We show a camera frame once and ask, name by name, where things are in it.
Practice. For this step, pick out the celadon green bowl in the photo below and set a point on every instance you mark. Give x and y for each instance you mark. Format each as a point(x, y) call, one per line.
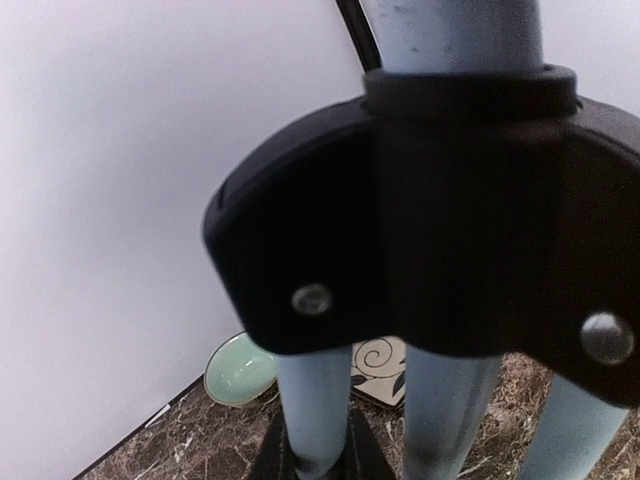
point(239, 372)

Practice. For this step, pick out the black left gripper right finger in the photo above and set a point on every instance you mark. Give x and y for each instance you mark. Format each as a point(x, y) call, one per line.
point(363, 458)

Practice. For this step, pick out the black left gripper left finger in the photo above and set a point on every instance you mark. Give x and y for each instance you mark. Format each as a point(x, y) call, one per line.
point(274, 461)

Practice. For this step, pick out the light blue music stand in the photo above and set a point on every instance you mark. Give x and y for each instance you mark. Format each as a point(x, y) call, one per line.
point(469, 203)

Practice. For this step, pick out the floral square plate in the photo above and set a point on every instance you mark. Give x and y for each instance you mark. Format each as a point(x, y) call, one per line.
point(378, 371)

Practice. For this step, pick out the right black frame post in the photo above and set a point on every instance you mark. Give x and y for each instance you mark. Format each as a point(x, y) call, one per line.
point(360, 33)

